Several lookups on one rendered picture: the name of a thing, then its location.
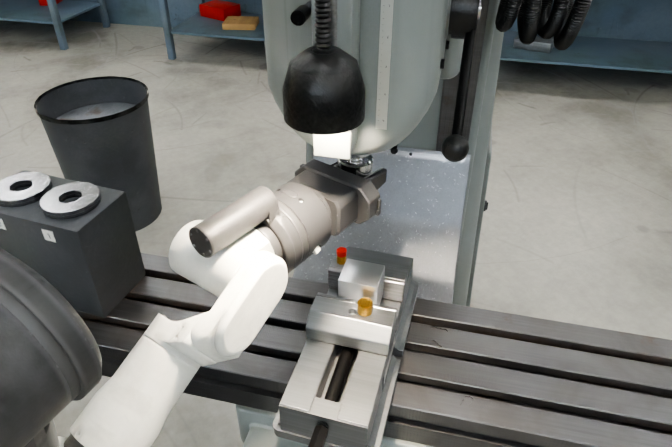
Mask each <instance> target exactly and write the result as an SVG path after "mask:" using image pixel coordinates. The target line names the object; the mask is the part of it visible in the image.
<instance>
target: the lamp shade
mask: <svg viewBox="0 0 672 447"><path fill-rule="evenodd" d="M330 48H331V49H329V50H325V51H321V50H317V49H316V46H312V47H309V48H307V49H305V50H304V51H302V52H301V53H299V54H298V55H296V56H295V57H294V58H292V59H291V60H290V62H289V66H288V69H287V73H286V76H285V80H284V83H283V87H282V95H283V113H284V121H285V123H286V124H287V125H288V126H289V127H291V128H293V129H295V130H297V131H300V132H303V133H308V134H315V135H332V134H339V133H344V132H347V131H350V130H353V129H355V128H357V127H358V126H359V125H361V124H362V122H363V121H364V118H365V84H364V81H363V78H362V75H361V71H360V68H359V65H358V62H357V60H356V59H355V58H354V57H353V56H351V55H350V54H348V53H347V52H345V51H343V50H342V49H340V48H338V47H335V46H331V47H330Z"/></svg>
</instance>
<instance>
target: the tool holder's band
mask: <svg viewBox="0 0 672 447"><path fill-rule="evenodd" d="M338 166H339V168H340V169H342V170H344V171H347V172H351V173H361V172H365V171H368V170H369V169H371V168H372V166H373V156H372V155H369V156H367V157H364V159H362V160H360V161H351V160H348V159H340V158H338Z"/></svg>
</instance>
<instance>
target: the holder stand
mask: <svg viewBox="0 0 672 447"><path fill-rule="evenodd" d="M0 247H1V248H2V249H4V250H5V251H7V252H8V253H10V254H11V255H13V256H15V257H16V258H18V259H19V260H21V261H22V262H24V263H25V264H27V265H28V266H30V267H31V268H32V269H34V270H35V271H36V272H37V273H39V274H40V275H41V276H42V277H44V278H45V279H46V280H47V281H48V282H49V283H50V284H51V285H52V286H54V287H55V288H56V289H57V290H58V291H59V292H60V293H61V294H62V296H63V297H64V298H65V299H66V300H67V301H68V302H69V303H70V304H71V306H72V307H73V308H74V309H75V310H78V311H82V312H85V313H89V314H92V315H95V316H99V317H102V318H105V317H107V315H108V314H109V313H110V312H111V311H112V310H113V309H114V308H115V307H116V306H117V305H118V304H119V303H120V302H121V301H122V299H123V298H124V297H125V296H126V295H127V294H128V293H129V292H130V291H131V290H132V289H133V288H134V287H135V286H136V285H137V283H138V282H139V281H140V280H141V279H142V278H143V277H144V276H145V274H146V272H145V268H144V264H143V260H142V256H141V252H140V248H139V244H138V240H137V236H136V232H135V228H134V224H133V220H132V216H131V212H130V208H129V204H128V200H127V196H126V193H125V192H124V191H120V190H115V189H111V188H106V187H101V186H97V185H94V184H91V183H88V182H78V181H73V180H69V179H64V178H59V177H55V176H50V175H46V174H44V173H42V172H31V171H27V170H22V171H20V172H19V173H17V174H15V175H12V176H9V177H7V178H5V179H3V180H1V181H0Z"/></svg>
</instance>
